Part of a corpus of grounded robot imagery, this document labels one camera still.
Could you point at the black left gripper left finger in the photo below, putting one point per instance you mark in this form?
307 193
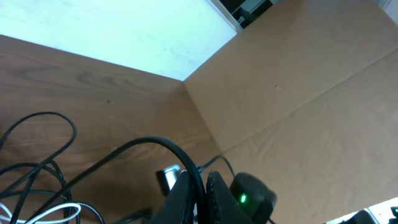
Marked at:
179 204

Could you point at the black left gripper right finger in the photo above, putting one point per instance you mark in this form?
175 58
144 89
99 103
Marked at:
222 206

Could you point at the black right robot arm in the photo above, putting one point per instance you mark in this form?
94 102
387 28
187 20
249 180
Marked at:
254 198

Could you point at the brown cardboard panel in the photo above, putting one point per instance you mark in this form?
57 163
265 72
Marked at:
305 99

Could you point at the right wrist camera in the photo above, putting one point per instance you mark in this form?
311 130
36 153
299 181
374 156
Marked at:
167 178

